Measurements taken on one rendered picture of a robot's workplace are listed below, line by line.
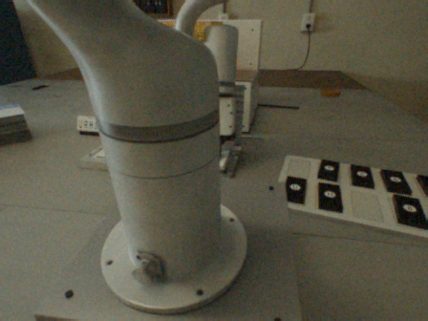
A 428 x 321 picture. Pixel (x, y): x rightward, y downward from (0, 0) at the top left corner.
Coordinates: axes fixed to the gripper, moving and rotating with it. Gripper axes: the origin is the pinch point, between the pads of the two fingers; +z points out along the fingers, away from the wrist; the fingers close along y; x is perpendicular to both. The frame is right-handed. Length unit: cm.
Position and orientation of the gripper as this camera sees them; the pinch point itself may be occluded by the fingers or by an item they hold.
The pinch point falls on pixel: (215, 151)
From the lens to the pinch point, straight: 74.4
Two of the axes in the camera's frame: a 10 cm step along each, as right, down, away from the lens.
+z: -0.5, 9.6, 2.6
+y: 9.7, 1.0, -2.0
